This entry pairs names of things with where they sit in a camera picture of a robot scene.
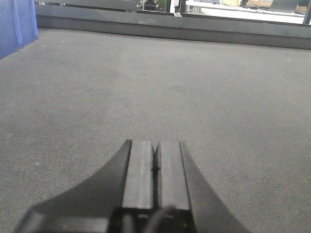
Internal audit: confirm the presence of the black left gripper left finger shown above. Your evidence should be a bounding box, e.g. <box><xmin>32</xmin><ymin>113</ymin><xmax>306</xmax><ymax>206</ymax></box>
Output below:
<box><xmin>15</xmin><ymin>140</ymin><xmax>154</xmax><ymax>233</ymax></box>

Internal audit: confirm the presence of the blue plastic bin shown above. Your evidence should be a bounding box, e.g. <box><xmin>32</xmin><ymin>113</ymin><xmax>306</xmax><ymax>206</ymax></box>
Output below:
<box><xmin>0</xmin><ymin>0</ymin><xmax>38</xmax><ymax>58</ymax></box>

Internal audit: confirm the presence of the dark grey conveyor belt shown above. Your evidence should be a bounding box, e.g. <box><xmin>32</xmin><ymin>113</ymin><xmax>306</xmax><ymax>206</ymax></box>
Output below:
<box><xmin>0</xmin><ymin>29</ymin><xmax>311</xmax><ymax>233</ymax></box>

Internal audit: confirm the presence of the white work table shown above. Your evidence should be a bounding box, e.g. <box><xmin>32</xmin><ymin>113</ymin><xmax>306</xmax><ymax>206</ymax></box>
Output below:
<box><xmin>186</xmin><ymin>0</ymin><xmax>309</xmax><ymax>24</ymax></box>

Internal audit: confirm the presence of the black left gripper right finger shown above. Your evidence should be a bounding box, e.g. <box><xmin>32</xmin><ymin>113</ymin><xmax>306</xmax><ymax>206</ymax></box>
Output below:
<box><xmin>156</xmin><ymin>140</ymin><xmax>249</xmax><ymax>233</ymax></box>

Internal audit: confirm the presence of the dark conveyor side rail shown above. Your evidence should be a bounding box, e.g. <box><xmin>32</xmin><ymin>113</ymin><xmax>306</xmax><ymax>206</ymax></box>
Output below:
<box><xmin>35</xmin><ymin>3</ymin><xmax>311</xmax><ymax>50</ymax></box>

